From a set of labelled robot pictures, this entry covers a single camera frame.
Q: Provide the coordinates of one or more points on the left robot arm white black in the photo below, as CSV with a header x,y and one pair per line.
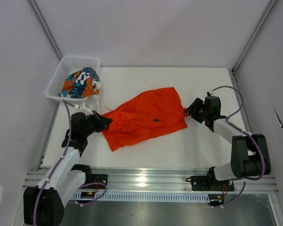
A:
x,y
44,203

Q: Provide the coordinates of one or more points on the orange shorts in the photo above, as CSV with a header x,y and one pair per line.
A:
x,y
149,115

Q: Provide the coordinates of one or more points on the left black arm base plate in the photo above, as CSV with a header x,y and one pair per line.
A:
x,y
96,178

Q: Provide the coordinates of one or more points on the right aluminium frame post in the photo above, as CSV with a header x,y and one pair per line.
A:
x,y
272,4

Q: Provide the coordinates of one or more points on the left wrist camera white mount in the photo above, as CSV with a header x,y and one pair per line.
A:
x,y
83,109

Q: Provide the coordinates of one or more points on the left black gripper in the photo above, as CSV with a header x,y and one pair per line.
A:
x,y
104,123

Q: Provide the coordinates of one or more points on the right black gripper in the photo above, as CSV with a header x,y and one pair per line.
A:
x,y
196,104

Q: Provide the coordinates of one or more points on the aluminium rail beam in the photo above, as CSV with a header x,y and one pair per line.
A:
x,y
158,180

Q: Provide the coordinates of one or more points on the left aluminium side rail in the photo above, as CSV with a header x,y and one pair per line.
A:
x,y
47,138

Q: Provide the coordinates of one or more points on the right aluminium side rail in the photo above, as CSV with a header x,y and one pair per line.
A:
x,y
246,123

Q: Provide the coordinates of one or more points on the slotted white cable duct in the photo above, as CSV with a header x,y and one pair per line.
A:
x,y
155,197

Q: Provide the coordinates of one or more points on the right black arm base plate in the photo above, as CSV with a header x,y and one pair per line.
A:
x,y
203,183

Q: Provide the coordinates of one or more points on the left aluminium frame post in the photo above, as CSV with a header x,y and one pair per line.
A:
x,y
45,27

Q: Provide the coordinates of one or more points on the white plastic basket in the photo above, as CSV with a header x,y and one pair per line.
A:
x,y
68,65

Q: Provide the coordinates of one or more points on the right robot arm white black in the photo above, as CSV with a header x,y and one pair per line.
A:
x,y
249,152

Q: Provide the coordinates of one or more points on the aluminium frame post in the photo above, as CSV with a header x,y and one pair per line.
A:
x,y
45,27
272,4

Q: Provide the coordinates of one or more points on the colourful patterned shorts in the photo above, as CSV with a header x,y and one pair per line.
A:
x,y
81,84

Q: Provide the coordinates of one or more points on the aluminium side rail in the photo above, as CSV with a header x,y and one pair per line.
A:
x,y
246,123
47,138

